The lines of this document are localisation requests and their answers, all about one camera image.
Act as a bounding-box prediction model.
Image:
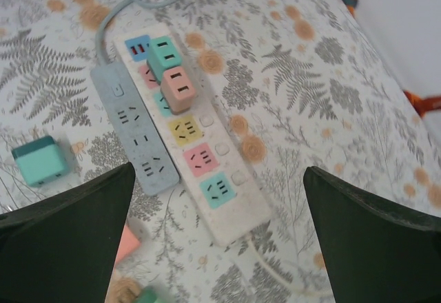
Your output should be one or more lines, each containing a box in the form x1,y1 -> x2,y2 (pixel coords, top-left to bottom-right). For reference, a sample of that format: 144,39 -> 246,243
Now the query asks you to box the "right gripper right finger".
302,165 -> 441,303

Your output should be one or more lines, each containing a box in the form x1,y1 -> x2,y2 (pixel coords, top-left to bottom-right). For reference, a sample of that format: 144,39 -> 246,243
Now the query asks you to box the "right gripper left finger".
0,161 -> 136,303

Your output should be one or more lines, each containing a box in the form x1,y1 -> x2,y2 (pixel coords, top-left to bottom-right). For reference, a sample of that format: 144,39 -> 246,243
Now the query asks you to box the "blue power strip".
90,63 -> 182,196

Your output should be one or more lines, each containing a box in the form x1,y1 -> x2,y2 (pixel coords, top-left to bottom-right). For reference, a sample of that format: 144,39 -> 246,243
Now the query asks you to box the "pink plug adapter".
161,67 -> 198,114

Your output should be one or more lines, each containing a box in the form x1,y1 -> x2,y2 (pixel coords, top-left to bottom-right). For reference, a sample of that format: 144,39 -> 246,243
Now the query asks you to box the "green plug adapter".
133,286 -> 174,303

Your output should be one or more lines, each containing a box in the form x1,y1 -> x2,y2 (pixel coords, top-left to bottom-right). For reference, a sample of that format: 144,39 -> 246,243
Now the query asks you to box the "white power cable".
247,236 -> 334,297

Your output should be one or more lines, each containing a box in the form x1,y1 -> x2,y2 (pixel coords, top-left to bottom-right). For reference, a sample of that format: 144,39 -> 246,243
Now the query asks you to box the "salmon plug adapter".
113,225 -> 142,267

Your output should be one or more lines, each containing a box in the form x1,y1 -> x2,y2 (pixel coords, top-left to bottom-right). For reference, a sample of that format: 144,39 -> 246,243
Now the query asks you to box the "teal plug adapter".
147,36 -> 183,83
11,136 -> 72,188

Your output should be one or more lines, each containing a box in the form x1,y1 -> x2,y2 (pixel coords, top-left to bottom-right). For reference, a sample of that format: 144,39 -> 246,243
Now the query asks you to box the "white power strip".
113,23 -> 273,248

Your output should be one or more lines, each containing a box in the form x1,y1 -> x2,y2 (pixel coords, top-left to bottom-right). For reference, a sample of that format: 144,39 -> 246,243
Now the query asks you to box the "light blue power cable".
0,0 -> 189,67

